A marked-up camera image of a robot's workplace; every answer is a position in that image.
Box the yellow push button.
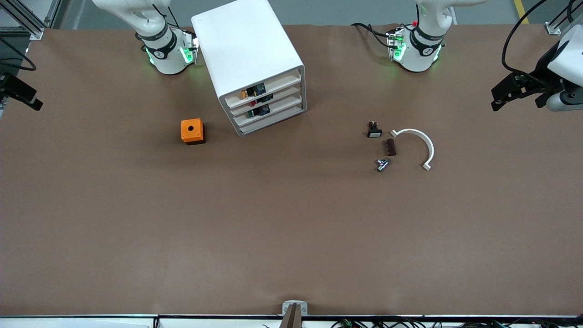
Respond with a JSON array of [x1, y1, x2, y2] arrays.
[[241, 83, 267, 99]]

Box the white plastic drawer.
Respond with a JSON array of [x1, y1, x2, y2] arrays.
[[225, 73, 302, 103], [233, 95, 304, 124], [230, 85, 303, 113], [237, 105, 306, 135]]

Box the white drawer cabinet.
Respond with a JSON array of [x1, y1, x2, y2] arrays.
[[191, 0, 307, 137]]

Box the orange box with hole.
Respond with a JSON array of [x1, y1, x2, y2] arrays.
[[181, 118, 206, 145]]

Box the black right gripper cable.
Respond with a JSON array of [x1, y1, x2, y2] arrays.
[[0, 39, 37, 72]]

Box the aluminium frame profile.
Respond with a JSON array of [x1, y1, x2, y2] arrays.
[[0, 0, 62, 41], [545, 0, 583, 36]]

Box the white curved bracket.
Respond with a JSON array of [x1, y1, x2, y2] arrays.
[[390, 128, 435, 171]]

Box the black left base cable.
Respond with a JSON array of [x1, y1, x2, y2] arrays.
[[350, 22, 394, 49]]

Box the black base cable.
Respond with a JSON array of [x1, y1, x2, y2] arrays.
[[350, 22, 394, 49], [152, 2, 181, 29]]

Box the black right base cable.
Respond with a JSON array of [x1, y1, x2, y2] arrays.
[[152, 2, 181, 29]]

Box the white table edge rail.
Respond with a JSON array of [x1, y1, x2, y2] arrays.
[[0, 314, 583, 328]]

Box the tangled black cables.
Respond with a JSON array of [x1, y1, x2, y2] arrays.
[[262, 317, 583, 328]]

